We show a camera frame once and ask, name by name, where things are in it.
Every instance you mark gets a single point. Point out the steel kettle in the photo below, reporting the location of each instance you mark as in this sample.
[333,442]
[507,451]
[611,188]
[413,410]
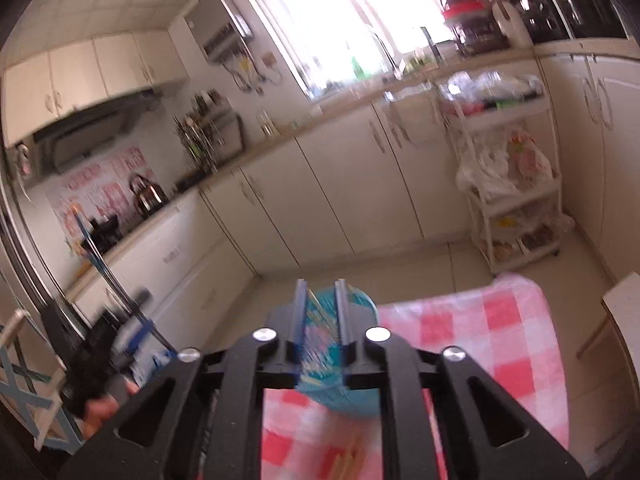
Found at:
[147,200]

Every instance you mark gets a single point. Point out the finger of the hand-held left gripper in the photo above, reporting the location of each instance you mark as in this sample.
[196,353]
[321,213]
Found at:
[135,300]
[140,337]

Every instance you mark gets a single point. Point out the white rolling cart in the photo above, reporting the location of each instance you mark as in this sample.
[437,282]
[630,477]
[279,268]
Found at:
[515,205]

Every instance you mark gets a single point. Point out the white hanging trash bin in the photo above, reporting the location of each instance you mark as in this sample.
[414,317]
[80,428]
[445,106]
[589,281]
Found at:
[415,110]

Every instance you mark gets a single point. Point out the blue plastic utensil cup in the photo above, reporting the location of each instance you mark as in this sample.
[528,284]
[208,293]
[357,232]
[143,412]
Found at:
[360,402]

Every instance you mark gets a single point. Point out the clear plastic bag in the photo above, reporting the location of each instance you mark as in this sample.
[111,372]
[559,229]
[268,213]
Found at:
[495,87]

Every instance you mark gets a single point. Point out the clear plastic bottle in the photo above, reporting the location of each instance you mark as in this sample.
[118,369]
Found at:
[267,125]

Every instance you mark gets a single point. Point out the blue bag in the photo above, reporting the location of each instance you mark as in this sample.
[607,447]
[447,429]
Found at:
[155,362]

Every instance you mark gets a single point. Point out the wall spice rack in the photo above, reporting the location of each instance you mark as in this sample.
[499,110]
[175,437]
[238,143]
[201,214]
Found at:
[210,110]

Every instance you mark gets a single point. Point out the white plastic bag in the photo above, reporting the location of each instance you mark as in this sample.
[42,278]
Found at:
[485,170]

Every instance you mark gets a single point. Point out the person's left hand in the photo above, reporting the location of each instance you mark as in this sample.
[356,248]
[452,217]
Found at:
[107,410]

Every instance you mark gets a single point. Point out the black oven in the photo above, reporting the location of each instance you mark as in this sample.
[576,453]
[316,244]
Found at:
[585,10]

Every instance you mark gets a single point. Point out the bunch of wooden chopsticks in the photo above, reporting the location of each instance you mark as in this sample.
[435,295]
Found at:
[352,460]

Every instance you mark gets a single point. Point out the green dish soap bottle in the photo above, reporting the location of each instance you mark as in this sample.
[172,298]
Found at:
[359,69]

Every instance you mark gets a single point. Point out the white kitchen base cabinets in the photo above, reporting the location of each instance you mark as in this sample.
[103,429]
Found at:
[325,185]

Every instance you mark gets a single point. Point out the black range hood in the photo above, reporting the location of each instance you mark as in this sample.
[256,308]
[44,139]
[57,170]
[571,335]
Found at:
[85,135]

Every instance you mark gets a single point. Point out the white low stool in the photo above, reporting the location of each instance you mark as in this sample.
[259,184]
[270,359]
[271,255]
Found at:
[622,295]

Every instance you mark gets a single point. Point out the pink printed plastic bag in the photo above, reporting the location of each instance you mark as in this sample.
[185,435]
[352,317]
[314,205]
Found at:
[530,160]

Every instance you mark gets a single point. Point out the white wall cabinets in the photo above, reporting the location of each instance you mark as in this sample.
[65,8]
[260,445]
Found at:
[100,70]

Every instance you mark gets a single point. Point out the blue and white folding shelf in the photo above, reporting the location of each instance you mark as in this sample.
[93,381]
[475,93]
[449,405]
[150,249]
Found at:
[20,375]

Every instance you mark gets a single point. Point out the silver water heater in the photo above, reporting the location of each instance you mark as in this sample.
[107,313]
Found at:
[220,25]

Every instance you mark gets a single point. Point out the stack of pots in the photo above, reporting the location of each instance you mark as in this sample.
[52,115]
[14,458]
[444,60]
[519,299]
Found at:
[467,30]

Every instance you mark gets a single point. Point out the kitchen window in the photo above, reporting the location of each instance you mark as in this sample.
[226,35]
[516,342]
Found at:
[320,20]

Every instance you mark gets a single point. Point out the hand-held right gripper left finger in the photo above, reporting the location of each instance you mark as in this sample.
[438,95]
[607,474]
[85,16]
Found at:
[301,340]

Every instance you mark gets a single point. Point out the red checkered plastic tablecloth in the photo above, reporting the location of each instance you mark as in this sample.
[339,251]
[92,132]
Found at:
[475,360]

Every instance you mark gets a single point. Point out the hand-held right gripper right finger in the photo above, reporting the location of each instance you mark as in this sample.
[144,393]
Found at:
[341,340]

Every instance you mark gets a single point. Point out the white jug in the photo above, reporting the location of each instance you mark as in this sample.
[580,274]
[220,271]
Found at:
[507,25]

